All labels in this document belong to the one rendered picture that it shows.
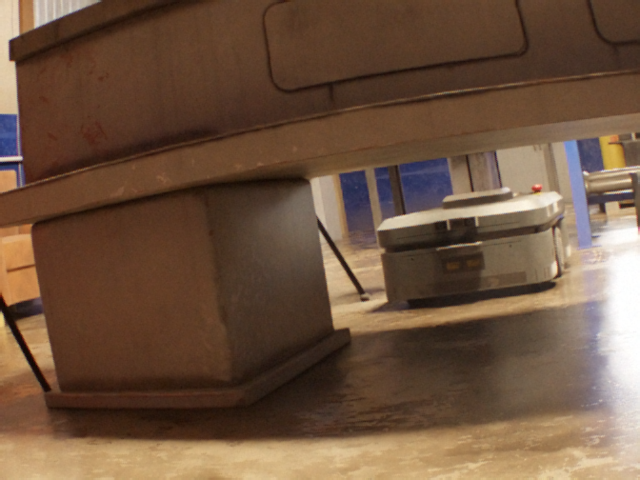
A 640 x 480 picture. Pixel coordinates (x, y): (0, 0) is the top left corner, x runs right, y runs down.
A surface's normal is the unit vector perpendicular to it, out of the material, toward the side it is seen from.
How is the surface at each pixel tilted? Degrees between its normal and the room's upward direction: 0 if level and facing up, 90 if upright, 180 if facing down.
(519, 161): 90
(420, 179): 90
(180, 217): 90
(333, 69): 90
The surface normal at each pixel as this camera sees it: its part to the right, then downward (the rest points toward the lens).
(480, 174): -0.42, 0.11
